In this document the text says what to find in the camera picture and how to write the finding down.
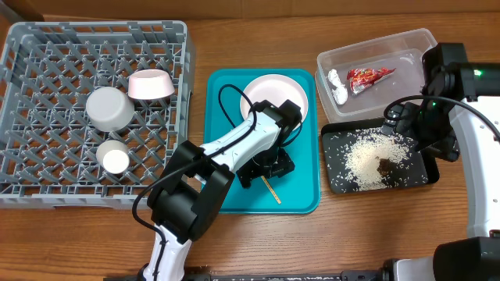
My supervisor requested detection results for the spilled white rice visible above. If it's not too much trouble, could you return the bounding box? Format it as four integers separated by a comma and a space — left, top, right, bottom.
326, 126, 429, 192

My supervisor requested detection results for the wooden chopstick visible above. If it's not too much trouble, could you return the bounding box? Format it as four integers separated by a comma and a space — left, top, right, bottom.
261, 176, 281, 205

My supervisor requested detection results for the teal plastic tray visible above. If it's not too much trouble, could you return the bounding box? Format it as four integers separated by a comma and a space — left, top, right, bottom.
204, 69, 320, 215

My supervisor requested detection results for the white tissue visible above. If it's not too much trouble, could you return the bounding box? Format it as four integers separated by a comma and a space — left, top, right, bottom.
327, 69, 348, 105

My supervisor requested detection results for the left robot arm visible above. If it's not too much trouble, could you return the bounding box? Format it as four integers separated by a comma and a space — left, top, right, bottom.
137, 100, 302, 280

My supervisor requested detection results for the black plastic tray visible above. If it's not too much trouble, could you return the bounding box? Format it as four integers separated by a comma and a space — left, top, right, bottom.
320, 115, 441, 195

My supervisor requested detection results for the grey bowl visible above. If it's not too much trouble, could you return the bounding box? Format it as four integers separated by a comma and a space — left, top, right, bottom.
85, 87, 135, 132

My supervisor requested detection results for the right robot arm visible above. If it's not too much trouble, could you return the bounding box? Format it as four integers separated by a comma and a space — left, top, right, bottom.
380, 62, 499, 281

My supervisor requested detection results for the clear plastic bin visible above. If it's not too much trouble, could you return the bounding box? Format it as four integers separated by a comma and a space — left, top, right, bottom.
315, 28, 437, 123

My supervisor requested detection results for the white paper cup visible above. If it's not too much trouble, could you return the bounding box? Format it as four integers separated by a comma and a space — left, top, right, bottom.
96, 140, 130, 174

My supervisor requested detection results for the grey dishwasher rack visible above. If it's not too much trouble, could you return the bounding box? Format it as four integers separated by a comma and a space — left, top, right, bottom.
1, 20, 196, 209

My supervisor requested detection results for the pink bowl with rice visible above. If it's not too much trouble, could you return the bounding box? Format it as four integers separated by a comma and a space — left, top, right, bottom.
127, 69, 175, 100

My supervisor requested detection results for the black rail at bottom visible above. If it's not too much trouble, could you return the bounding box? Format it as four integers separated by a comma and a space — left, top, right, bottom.
103, 265, 391, 281

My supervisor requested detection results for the white round plate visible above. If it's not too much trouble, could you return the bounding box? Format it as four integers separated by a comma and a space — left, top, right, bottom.
243, 74, 309, 121

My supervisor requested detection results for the red snack wrapper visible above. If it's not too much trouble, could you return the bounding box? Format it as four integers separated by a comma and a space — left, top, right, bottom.
346, 67, 396, 95

